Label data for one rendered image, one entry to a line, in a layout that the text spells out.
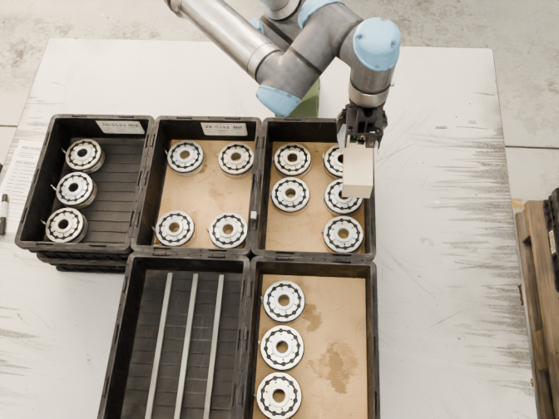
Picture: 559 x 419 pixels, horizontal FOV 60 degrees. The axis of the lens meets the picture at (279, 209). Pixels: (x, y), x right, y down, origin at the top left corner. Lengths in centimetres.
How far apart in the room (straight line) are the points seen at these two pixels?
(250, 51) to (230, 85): 81
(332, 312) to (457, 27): 205
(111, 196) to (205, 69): 60
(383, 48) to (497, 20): 226
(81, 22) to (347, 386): 257
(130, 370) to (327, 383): 47
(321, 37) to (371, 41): 10
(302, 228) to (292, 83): 52
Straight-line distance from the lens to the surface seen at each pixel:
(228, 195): 136
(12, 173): 180
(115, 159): 151
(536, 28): 308
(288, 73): 88
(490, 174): 161
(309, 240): 129
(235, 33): 97
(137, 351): 129
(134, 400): 128
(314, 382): 121
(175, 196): 139
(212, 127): 140
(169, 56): 186
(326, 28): 88
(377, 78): 86
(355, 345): 123
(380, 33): 83
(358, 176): 106
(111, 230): 141
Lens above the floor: 204
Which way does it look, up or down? 66 degrees down
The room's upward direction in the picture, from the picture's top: 8 degrees counter-clockwise
